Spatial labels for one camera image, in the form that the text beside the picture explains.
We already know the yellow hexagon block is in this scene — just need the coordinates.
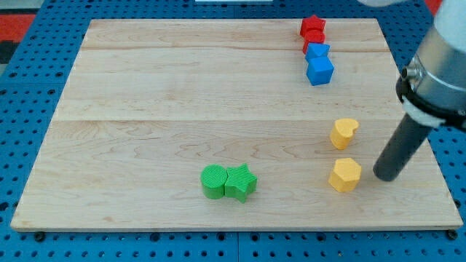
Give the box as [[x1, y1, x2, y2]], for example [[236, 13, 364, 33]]
[[328, 158, 362, 193]]

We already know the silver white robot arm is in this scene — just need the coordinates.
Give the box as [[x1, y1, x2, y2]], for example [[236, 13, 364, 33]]
[[397, 0, 465, 130]]

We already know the green cylinder block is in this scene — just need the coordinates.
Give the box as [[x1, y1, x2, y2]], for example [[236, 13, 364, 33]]
[[200, 164, 228, 199]]

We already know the green star block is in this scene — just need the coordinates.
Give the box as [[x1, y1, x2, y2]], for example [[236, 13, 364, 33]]
[[224, 164, 258, 203]]

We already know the light wooden board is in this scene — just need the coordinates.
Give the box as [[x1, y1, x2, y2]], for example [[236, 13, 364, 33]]
[[11, 19, 463, 232]]

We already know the blue cube block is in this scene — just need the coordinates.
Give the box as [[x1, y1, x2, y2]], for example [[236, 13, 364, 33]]
[[307, 57, 334, 86]]

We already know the yellow heart block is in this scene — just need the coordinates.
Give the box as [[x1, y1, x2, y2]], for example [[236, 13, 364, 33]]
[[329, 118, 360, 150]]

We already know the blue triangle block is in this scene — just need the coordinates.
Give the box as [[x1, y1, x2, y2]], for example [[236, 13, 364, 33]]
[[305, 43, 330, 61]]

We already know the red cylinder block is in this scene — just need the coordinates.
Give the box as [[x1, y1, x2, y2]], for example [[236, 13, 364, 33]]
[[302, 30, 325, 54]]

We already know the red star block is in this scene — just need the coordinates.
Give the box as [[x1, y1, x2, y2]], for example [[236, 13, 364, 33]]
[[299, 15, 326, 37]]

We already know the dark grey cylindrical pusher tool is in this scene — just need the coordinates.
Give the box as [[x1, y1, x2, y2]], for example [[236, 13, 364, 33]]
[[373, 114, 432, 181]]

